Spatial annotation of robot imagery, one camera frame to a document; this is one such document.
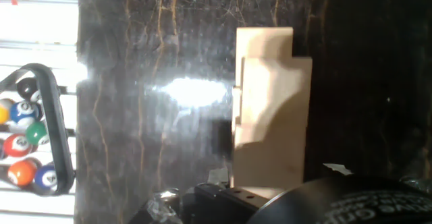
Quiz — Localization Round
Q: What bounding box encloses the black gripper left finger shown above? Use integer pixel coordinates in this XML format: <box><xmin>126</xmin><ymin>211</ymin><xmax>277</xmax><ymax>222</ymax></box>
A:
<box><xmin>130</xmin><ymin>168</ymin><xmax>274</xmax><ymax>224</ymax></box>

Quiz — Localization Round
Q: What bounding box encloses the black billiard ball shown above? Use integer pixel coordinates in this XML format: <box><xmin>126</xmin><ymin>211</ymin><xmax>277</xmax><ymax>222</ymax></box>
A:
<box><xmin>16</xmin><ymin>77</ymin><xmax>41</xmax><ymax>101</ymax></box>

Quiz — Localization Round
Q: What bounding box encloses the yellow billiard ball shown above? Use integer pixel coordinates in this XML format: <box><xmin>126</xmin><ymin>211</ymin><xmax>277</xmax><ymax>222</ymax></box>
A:
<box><xmin>0</xmin><ymin>104</ymin><xmax>10</xmax><ymax>125</ymax></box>

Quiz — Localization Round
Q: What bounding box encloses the red billiard ball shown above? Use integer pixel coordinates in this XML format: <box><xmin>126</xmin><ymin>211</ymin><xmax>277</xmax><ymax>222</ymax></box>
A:
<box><xmin>3</xmin><ymin>133</ymin><xmax>34</xmax><ymax>158</ymax></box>

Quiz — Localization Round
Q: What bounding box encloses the black triangle ball tray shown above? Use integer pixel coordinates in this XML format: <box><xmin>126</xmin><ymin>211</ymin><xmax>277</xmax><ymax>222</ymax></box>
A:
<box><xmin>0</xmin><ymin>63</ymin><xmax>76</xmax><ymax>196</ymax></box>

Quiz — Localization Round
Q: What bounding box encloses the orange billiard ball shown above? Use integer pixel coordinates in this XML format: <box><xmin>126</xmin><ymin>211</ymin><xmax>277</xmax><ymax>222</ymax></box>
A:
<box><xmin>7</xmin><ymin>159</ymin><xmax>38</xmax><ymax>188</ymax></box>

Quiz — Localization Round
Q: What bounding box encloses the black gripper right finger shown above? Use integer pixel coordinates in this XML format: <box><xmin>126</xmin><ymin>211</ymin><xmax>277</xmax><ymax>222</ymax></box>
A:
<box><xmin>323</xmin><ymin>163</ymin><xmax>354</xmax><ymax>177</ymax></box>

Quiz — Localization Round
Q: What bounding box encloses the dark marble pattern mat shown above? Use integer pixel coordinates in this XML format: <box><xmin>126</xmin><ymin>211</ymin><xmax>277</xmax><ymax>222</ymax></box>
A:
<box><xmin>74</xmin><ymin>0</ymin><xmax>432</xmax><ymax>224</ymax></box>

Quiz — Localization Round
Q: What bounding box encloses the green billiard ball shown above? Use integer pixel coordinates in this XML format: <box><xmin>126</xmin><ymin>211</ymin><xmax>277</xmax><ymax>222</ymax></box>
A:
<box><xmin>25</xmin><ymin>121</ymin><xmax>50</xmax><ymax>146</ymax></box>

